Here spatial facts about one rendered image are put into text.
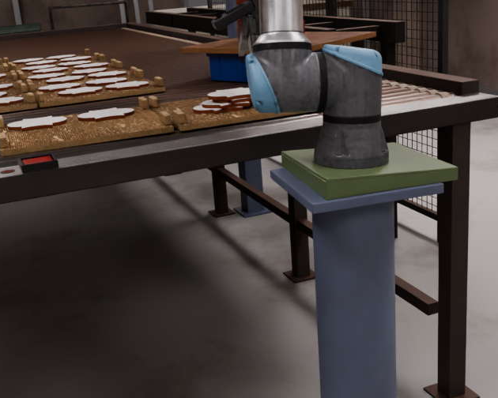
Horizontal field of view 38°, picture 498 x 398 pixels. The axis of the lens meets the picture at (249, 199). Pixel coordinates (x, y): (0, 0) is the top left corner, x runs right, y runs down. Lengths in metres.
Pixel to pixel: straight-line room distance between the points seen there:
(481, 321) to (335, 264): 1.40
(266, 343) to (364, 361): 1.11
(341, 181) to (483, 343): 1.42
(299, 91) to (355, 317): 0.48
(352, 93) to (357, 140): 0.09
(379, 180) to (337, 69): 0.23
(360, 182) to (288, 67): 0.26
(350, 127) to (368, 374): 0.53
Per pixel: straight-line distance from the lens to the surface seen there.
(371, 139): 1.44
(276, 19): 1.42
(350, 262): 1.48
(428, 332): 2.73
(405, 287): 2.43
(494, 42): 6.72
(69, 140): 1.77
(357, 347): 1.57
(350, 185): 1.37
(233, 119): 1.84
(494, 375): 2.51
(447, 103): 2.00
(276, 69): 1.39
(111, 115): 1.97
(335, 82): 1.41
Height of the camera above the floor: 1.29
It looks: 18 degrees down
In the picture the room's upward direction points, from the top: 4 degrees counter-clockwise
